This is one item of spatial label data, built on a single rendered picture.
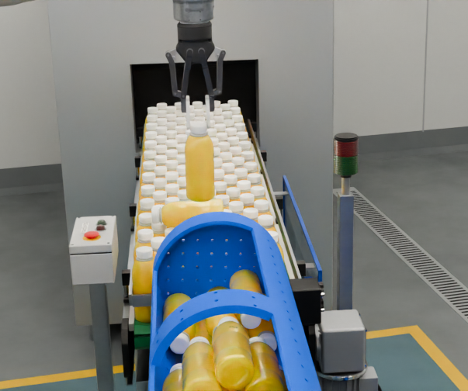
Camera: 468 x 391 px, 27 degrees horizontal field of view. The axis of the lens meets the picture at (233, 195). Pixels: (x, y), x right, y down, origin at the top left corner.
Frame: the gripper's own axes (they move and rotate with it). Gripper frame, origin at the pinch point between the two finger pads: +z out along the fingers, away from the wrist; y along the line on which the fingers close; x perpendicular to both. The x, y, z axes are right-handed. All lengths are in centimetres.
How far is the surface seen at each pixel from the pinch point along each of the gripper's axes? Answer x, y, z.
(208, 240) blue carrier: -17.3, 0.7, 23.8
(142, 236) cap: 12.7, -14.5, 33.6
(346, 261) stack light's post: 27, 39, 49
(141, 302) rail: -1.5, -15.1, 45.0
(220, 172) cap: 60, 8, 33
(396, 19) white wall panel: 423, 145, 45
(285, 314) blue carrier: -60, 12, 22
